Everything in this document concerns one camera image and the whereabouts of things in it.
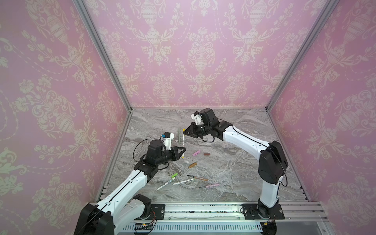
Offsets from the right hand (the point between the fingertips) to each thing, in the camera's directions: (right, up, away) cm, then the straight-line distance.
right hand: (183, 132), depth 81 cm
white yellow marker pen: (0, -6, -2) cm, 6 cm away
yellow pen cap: (0, +2, +1) cm, 2 cm away
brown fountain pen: (+8, -27, +4) cm, 28 cm away
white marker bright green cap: (-6, -26, +4) cm, 27 cm away
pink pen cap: (+8, -14, +14) cm, 21 cm away
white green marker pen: (+1, -28, +2) cm, 28 cm away
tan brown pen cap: (+5, -21, +9) cm, 23 cm away
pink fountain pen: (+14, -30, +1) cm, 34 cm away
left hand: (+2, -9, -4) cm, 10 cm away
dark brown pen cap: (+14, -15, +13) cm, 25 cm away
